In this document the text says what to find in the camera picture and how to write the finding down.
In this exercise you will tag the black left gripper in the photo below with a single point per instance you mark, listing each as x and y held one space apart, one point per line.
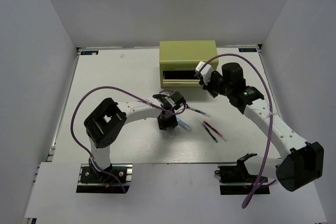
172 123

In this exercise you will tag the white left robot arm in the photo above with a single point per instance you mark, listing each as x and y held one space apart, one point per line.
104 124

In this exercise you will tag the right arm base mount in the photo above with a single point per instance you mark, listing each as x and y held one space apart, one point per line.
240 177

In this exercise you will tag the red gel pen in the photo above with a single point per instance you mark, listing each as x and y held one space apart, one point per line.
215 130

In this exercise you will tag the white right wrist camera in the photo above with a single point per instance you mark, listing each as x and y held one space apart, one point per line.
203 72

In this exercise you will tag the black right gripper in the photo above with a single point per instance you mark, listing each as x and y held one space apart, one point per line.
208 87

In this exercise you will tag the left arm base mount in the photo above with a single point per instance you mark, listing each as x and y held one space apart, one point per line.
92 182

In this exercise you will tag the purple gel pen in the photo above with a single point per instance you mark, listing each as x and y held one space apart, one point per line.
199 112

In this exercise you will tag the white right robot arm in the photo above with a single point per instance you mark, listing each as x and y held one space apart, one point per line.
300 162

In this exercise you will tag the green gel pen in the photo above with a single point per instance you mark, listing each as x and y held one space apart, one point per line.
208 131

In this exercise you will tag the green metal drawer cabinet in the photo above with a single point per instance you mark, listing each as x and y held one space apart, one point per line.
185 55

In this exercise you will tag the blue highlighter marker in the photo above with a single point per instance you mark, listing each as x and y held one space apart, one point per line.
184 125

